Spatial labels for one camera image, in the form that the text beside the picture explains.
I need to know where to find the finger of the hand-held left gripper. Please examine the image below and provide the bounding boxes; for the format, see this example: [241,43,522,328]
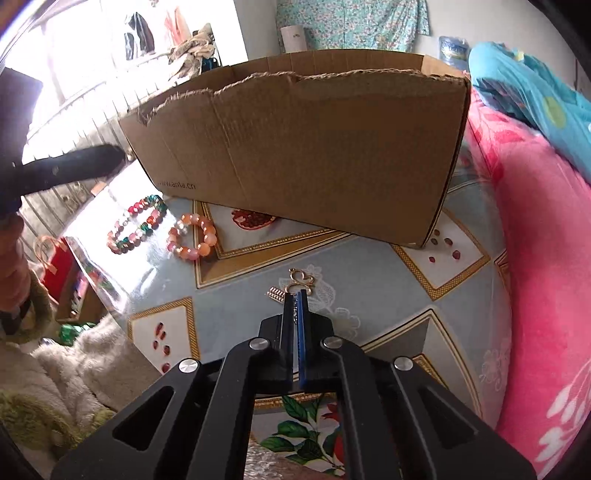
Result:
[18,144,126,195]

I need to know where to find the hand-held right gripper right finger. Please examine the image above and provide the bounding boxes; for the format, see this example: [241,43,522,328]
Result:
[298,289,539,480]

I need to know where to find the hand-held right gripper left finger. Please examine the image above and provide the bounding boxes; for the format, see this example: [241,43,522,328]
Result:
[51,292,301,480]

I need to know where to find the gold wire pendant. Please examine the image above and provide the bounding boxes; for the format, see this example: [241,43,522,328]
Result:
[285,268,317,324]

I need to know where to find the multicolour bead bracelet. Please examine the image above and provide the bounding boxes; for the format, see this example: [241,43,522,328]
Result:
[106,195,168,256]

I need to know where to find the orange pink bead bracelet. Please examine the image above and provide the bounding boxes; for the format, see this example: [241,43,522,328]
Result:
[167,212,218,263]

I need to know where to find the brown cardboard box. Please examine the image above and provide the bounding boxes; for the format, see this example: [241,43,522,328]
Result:
[117,48,472,250]

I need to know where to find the patterned plastic tablecloth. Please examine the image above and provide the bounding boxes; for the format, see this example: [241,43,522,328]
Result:
[65,171,513,480]

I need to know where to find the red gift bag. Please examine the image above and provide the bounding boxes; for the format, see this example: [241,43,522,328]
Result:
[34,234,77,308]

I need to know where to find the silver foil sheet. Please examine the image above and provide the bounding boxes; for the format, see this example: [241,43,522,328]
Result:
[244,443,347,480]

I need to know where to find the dark hanging garment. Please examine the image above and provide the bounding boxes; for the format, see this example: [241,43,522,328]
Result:
[124,11,155,61]

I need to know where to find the pile of beige clothes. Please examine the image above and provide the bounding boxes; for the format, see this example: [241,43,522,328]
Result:
[167,30,222,77]

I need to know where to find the pink hanging garment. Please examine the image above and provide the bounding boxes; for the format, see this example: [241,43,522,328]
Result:
[164,4,190,47]

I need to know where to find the green foil packet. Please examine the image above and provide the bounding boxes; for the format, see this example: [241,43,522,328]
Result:
[58,323,93,344]

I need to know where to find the white fleece blanket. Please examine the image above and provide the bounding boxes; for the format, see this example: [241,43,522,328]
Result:
[0,314,158,462]

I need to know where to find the white paper roll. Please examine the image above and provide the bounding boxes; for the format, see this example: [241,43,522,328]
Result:
[281,25,306,54]

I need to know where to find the pink floral blanket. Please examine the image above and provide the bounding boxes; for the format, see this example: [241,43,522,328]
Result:
[455,99,591,476]

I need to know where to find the green shaggy cloth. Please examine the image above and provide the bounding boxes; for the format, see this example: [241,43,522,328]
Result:
[0,277,116,450]

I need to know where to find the blue water jug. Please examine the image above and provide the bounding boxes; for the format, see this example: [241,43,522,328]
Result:
[438,36,471,70]

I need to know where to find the teal printed quilt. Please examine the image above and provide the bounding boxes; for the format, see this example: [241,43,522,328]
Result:
[468,41,591,181]

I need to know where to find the teal floral wall cloth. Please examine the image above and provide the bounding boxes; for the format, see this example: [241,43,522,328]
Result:
[276,0,430,51]

